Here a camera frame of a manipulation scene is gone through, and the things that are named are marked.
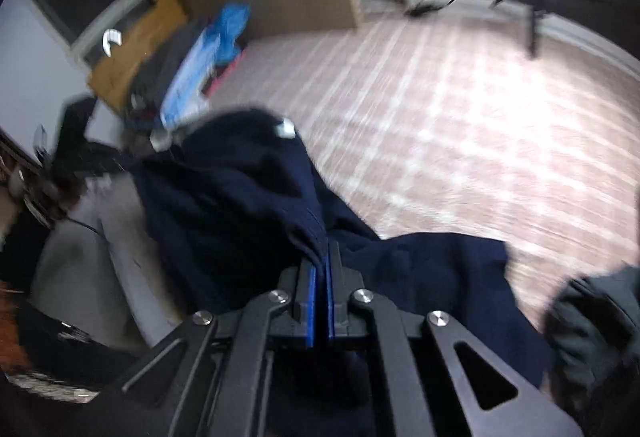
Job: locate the pink plaid blanket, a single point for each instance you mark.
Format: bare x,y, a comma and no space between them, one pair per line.
450,117

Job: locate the dark grey clothes pile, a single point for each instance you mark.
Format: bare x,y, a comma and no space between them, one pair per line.
160,67

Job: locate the red cloth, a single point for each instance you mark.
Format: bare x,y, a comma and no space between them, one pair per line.
222,77

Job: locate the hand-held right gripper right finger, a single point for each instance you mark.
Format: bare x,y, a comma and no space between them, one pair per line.
330,312

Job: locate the dark grey garment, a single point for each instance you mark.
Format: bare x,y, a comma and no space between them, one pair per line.
590,332

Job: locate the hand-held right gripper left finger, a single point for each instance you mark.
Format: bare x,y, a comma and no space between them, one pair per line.
312,307

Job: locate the mustard yellow cloth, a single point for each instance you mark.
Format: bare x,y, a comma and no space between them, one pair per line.
125,62

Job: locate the navy blue sweatshirt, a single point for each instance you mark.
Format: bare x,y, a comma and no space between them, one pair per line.
240,197

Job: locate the person's black sweater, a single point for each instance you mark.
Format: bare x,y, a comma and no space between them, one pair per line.
65,352

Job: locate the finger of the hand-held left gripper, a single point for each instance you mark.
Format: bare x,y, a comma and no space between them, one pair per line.
145,144

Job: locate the blue plastic bag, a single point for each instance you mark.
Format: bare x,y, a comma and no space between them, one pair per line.
200,67

